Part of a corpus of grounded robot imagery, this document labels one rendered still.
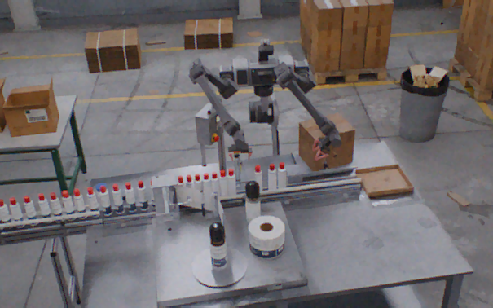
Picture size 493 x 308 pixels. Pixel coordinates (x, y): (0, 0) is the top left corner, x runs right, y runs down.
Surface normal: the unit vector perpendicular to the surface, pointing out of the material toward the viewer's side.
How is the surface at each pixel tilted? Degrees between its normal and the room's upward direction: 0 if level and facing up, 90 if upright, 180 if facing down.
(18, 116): 91
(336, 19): 90
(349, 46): 93
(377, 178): 0
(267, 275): 0
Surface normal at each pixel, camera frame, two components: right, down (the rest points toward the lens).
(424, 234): -0.04, -0.83
